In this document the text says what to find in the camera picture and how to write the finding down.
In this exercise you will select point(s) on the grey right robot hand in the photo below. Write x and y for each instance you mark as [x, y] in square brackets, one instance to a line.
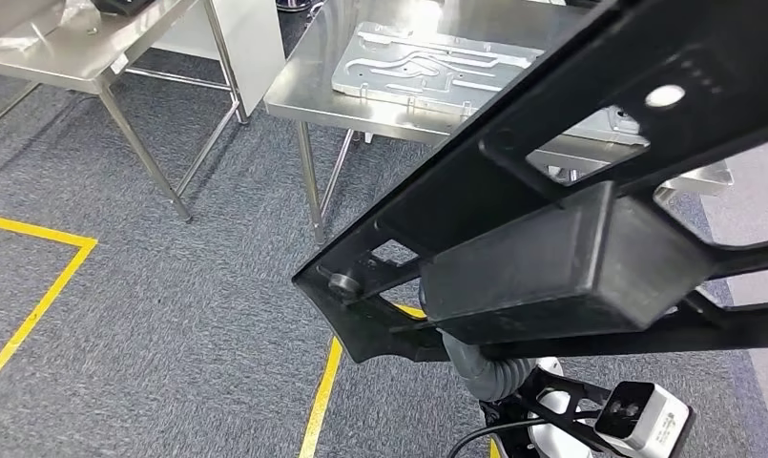
[462, 363]

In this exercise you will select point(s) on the black plastic frame part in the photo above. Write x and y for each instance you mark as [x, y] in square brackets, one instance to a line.
[548, 278]

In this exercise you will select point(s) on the stainless steel workbench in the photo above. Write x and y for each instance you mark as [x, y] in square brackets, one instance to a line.
[74, 57]
[307, 95]

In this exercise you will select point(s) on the yellow floor tape marking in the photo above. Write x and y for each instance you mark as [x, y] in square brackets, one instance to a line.
[323, 392]
[42, 297]

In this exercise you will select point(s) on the grey aluminium fixture plate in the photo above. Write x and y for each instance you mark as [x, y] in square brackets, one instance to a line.
[421, 69]

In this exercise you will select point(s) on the white cabinet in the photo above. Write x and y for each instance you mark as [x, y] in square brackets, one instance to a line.
[251, 44]

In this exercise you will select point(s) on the black flat object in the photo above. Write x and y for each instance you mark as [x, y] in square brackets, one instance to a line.
[121, 6]

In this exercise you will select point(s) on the black camera bracket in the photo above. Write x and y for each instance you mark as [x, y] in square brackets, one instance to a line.
[560, 404]

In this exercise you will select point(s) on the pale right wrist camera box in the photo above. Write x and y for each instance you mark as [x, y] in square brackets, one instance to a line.
[649, 423]

